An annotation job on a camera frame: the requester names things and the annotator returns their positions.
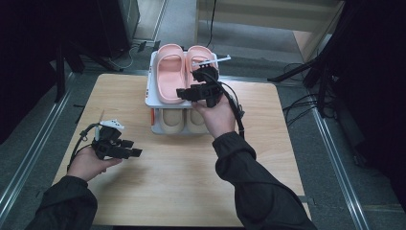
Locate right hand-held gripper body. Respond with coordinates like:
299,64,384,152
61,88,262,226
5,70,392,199
191,55,232,108

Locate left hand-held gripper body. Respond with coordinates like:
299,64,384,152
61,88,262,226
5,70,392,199
91,119,132,161

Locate pink slipper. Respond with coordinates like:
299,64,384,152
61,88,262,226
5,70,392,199
155,43,187,104
185,45,219,92

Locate cream slipper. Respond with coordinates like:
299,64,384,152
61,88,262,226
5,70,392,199
158,108,186,134
185,108,210,134

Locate white shoe rack orange braces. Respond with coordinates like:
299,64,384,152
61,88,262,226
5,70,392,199
145,50,224,135

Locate person's left hand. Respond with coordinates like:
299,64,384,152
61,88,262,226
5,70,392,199
66,146,124,183

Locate person's right hand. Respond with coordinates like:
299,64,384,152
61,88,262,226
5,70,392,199
192,95,237,140

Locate light wooden partition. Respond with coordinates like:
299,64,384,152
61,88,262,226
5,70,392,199
194,0,348,63

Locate dark cabinet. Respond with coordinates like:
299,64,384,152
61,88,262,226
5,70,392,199
95,0,142,58

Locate black tripod stand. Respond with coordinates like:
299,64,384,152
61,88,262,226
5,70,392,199
267,54,339,118

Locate dark curtain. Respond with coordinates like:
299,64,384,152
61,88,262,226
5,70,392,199
0,0,100,145
331,0,406,205

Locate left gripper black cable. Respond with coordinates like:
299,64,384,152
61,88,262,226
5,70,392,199
66,123,99,172

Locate white floor cable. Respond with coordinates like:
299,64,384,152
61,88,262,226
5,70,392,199
108,47,137,70

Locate black hanging cable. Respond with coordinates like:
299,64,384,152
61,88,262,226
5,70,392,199
205,0,218,49

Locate black floor cables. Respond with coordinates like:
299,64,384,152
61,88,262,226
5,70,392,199
282,61,325,127

